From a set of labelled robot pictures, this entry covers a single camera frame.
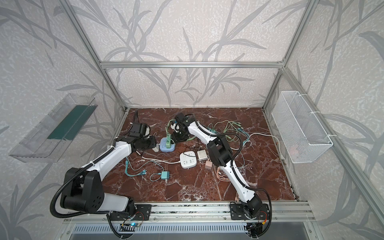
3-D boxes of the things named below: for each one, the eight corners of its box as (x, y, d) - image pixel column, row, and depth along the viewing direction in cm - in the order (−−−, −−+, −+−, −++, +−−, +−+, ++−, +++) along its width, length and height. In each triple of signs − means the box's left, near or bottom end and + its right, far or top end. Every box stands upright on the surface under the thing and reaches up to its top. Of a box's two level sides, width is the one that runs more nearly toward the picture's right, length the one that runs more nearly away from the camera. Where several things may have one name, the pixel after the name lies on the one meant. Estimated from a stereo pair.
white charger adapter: (199, 161, 94) (199, 159, 91) (197, 153, 97) (197, 151, 94) (207, 159, 94) (207, 157, 92) (204, 151, 98) (205, 149, 95)
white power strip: (179, 168, 91) (178, 166, 88) (180, 153, 97) (180, 150, 95) (196, 168, 91) (196, 166, 88) (197, 153, 97) (196, 150, 95)
